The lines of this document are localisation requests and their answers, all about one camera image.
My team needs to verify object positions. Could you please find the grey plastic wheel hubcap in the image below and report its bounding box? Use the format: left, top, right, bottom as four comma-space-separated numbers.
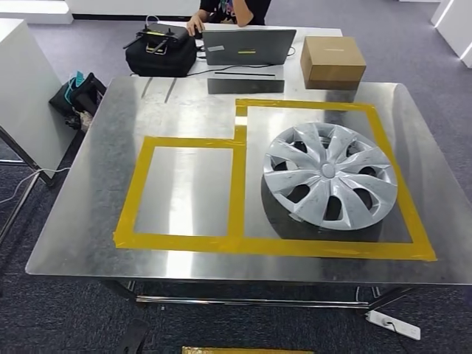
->
262, 122, 398, 232

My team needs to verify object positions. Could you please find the stainless steel workbench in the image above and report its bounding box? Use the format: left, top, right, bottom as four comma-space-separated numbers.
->
24, 75, 472, 313

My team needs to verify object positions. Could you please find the yellow tape bench marking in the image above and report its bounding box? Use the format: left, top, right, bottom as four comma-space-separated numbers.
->
112, 98, 437, 263

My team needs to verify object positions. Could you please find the grey laptop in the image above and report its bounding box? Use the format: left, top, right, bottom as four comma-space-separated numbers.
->
202, 29, 298, 67

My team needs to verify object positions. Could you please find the black carry bag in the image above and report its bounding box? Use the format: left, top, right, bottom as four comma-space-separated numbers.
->
124, 36, 198, 78

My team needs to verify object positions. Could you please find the person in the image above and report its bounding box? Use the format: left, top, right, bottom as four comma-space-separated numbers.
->
186, 0, 273, 38

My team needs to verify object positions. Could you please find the brown cardboard box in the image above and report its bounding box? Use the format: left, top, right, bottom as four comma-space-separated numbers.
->
300, 35, 367, 91

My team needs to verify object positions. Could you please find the black remote controller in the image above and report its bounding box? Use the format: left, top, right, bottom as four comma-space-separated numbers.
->
122, 23, 190, 55

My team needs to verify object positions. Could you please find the white office desk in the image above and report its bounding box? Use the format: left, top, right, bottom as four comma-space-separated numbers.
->
131, 21, 344, 94

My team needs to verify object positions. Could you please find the long white plinth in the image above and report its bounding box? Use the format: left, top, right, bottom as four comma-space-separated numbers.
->
66, 0, 202, 21

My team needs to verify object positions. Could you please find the long white power strip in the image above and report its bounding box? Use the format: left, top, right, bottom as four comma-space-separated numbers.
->
365, 310, 422, 341

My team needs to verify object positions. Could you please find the white partition board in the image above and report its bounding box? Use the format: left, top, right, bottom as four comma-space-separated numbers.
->
0, 18, 78, 246

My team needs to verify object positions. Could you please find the white lit plinth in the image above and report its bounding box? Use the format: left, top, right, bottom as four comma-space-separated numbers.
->
0, 0, 73, 25
430, 0, 472, 69

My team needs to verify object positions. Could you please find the black laptop cable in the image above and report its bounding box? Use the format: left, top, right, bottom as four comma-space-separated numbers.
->
186, 62, 276, 78

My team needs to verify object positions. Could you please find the black bag teal strap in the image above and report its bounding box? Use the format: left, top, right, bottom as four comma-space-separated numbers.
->
48, 72, 107, 133

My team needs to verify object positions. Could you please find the white cable by partition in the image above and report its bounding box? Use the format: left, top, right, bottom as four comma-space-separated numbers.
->
0, 167, 71, 205

